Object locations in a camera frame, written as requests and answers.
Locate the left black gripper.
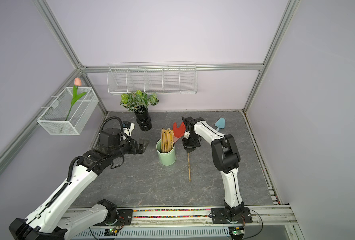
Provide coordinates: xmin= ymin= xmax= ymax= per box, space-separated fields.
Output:
xmin=110 ymin=137 xmax=149 ymax=160

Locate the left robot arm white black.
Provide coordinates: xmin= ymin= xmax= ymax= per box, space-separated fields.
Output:
xmin=9 ymin=139 xmax=149 ymax=240

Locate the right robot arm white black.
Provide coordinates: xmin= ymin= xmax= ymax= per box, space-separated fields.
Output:
xmin=182 ymin=117 xmax=245 ymax=222

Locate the mint green storage cup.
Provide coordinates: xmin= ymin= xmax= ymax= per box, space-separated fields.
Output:
xmin=156 ymin=140 xmax=176 ymax=166

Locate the bundle of brown paper straws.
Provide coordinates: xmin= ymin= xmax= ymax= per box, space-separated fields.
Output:
xmin=159 ymin=129 xmax=174 ymax=153

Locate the red hand-shaped scraper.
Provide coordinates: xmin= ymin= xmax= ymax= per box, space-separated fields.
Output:
xmin=172 ymin=123 xmax=186 ymax=143

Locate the black plant pot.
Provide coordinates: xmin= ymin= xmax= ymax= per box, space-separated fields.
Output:
xmin=134 ymin=109 xmax=152 ymax=132

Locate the teal small spatula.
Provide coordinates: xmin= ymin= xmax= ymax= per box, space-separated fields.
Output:
xmin=215 ymin=118 xmax=226 ymax=132

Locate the green artificial plant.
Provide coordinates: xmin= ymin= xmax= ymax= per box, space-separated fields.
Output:
xmin=120 ymin=90 xmax=159 ymax=113

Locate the white mesh basket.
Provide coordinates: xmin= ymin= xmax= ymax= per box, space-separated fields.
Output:
xmin=36 ymin=87 xmax=98 ymax=136

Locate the pink artificial tulip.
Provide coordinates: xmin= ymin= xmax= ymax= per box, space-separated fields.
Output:
xmin=65 ymin=78 xmax=86 ymax=121

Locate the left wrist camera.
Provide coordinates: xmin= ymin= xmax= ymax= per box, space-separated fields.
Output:
xmin=98 ymin=121 xmax=135 ymax=148

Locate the white wire wall shelf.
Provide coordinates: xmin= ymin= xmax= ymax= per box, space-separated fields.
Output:
xmin=107 ymin=62 xmax=198 ymax=95

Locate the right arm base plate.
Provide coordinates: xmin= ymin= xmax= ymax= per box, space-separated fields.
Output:
xmin=209 ymin=207 xmax=253 ymax=224

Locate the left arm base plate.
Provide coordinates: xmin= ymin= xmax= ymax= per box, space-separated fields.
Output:
xmin=93 ymin=209 xmax=133 ymax=227

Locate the aluminium front rail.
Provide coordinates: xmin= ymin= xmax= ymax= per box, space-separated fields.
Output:
xmin=45 ymin=204 xmax=298 ymax=230

